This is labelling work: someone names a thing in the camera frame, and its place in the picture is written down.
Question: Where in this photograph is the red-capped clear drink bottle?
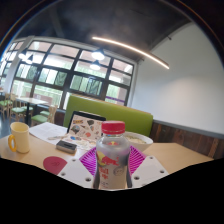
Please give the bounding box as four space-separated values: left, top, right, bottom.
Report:
92 120 133 191

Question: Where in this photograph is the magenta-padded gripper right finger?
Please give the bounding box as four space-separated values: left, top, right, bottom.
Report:
127 145 170 190

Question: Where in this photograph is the group of green-seated wooden chairs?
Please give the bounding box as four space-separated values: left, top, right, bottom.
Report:
0 93 58 128

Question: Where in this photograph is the long curved ceiling light strip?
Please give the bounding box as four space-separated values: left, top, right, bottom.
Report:
91 36 170 70

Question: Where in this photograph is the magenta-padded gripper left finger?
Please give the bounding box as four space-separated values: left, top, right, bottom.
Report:
57 146 101 190

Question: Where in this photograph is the green upholstered bench seat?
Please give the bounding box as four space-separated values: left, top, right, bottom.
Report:
63 95 154 138

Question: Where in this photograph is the cream mug with yellow handle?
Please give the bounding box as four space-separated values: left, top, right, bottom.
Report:
7 121 31 154

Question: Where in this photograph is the group of pendant ceiling lamps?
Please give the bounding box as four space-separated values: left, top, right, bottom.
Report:
18 48 106 72

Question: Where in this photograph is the white bowl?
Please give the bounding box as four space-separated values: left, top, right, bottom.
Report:
123 131 154 153

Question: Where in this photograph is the small dark flat box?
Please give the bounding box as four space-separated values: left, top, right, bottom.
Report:
55 139 78 155

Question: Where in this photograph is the white printed paper sheet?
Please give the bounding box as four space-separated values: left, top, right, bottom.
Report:
28 121 70 146

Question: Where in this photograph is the wooden dining table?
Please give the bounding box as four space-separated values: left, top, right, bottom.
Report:
14 96 50 118

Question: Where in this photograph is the black tablet with stickers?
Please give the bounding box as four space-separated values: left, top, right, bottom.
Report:
66 110 107 144

